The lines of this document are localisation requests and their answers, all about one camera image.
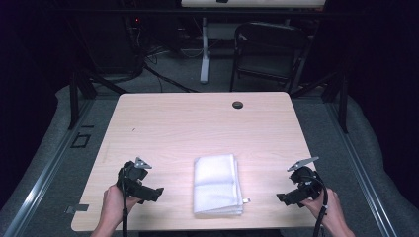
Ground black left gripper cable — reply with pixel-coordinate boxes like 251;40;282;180
121;166;129;237

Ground black computer tower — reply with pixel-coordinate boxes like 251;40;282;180
74;13;143;76

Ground white desk leg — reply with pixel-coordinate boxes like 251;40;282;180
200;17;210;85

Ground person's right hand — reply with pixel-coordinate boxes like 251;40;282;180
300;188;346;231

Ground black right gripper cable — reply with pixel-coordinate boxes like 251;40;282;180
304;173;330;237

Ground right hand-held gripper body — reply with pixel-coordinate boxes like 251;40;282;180
286;156;326;202

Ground black floor cable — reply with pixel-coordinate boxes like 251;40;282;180
142;62;200;94

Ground aluminium floor rail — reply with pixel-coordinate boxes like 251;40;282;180
2;98;96;237
323;101;399;237

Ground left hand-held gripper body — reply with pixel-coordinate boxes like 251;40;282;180
116;156;153;200

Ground person's left hand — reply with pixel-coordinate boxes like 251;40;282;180
101;184;142;228

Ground black folding chair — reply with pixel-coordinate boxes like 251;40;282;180
228;21;311;95

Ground black metal stand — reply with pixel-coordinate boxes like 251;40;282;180
67;68;129;130
290;67;350;134

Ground grey tape piece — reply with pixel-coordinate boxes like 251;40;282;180
64;203;90;215

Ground white mesh laundry bag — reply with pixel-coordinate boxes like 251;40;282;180
192;153;252;217

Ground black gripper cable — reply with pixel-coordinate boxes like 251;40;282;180
304;173;330;237
121;166;129;237

